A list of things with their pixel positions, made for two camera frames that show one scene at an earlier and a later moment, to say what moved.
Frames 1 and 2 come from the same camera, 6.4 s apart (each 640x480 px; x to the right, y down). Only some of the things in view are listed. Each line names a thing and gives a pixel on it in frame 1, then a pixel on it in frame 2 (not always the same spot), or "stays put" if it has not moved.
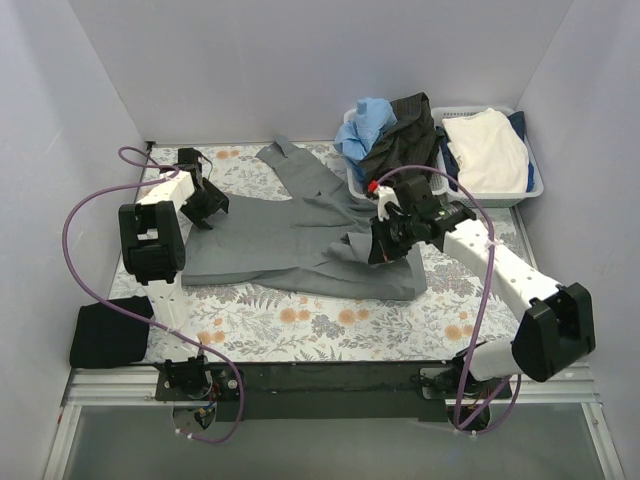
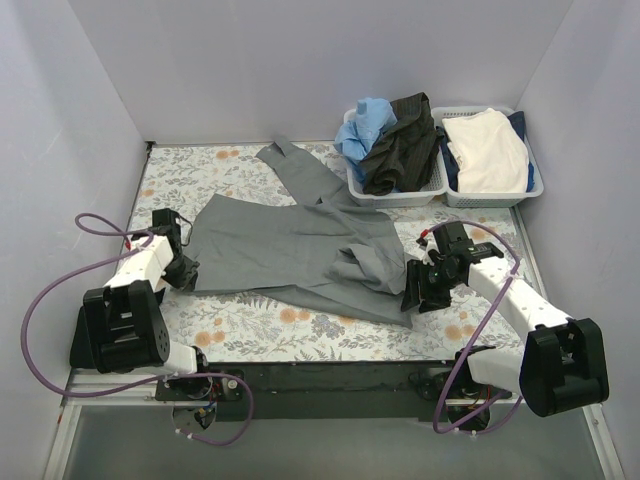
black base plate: (329, 392) stays put
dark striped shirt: (412, 141) stays put
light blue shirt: (354, 139) stays put
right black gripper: (382, 240) -> (426, 285)
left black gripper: (204, 201) -> (185, 273)
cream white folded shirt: (490, 152) stays put
